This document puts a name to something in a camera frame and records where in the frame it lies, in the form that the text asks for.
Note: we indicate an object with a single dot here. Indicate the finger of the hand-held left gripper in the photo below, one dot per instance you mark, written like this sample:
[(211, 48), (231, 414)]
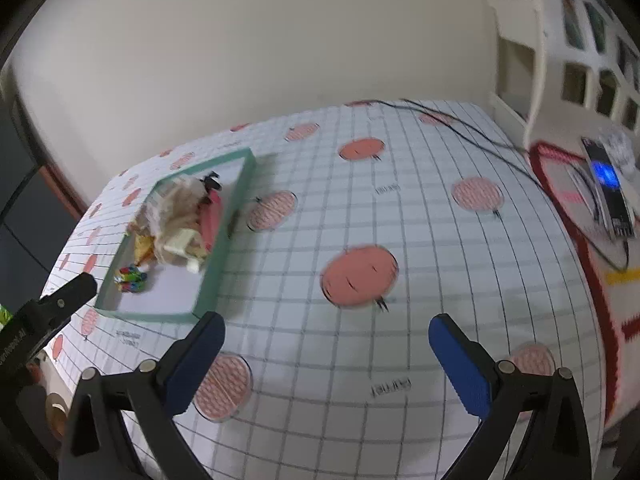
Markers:
[(67, 300)]

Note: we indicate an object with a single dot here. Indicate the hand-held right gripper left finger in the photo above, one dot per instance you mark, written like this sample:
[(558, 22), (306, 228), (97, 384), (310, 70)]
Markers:
[(195, 360)]

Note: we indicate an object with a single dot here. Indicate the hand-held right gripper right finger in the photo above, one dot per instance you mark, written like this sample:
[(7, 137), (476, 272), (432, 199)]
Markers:
[(460, 365)]

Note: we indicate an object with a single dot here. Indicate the colourful building block toy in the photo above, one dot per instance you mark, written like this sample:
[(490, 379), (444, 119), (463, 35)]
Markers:
[(131, 279)]

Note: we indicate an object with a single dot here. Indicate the teal cardboard box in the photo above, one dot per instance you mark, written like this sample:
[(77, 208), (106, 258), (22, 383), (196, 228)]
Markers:
[(170, 290)]

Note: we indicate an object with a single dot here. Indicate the yellow snack packet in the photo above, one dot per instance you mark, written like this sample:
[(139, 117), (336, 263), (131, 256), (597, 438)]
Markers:
[(142, 249)]

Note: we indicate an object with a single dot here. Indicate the pink hair roller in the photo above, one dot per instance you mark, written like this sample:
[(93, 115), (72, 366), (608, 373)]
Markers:
[(212, 220)]

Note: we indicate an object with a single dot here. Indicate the beige paper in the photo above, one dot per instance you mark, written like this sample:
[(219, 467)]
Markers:
[(172, 205)]

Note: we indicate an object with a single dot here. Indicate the black toy car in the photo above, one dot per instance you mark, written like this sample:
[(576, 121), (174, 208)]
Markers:
[(211, 180)]

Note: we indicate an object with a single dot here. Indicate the dark cabinet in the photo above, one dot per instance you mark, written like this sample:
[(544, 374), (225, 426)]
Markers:
[(25, 200)]

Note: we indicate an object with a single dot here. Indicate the red and white woven mat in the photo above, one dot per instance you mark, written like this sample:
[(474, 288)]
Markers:
[(595, 270)]

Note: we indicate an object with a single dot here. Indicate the pomegranate print grid tablecloth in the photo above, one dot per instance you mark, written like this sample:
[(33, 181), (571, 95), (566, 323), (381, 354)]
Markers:
[(400, 210)]

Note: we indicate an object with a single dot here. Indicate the black electronic device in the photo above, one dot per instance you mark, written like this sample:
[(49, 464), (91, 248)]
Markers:
[(607, 195)]

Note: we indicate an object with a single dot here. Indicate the crumpled silver foil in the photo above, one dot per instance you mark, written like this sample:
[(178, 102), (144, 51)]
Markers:
[(620, 145)]

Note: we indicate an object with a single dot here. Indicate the white wooden shelf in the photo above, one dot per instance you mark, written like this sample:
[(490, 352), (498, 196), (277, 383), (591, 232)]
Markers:
[(515, 70)]

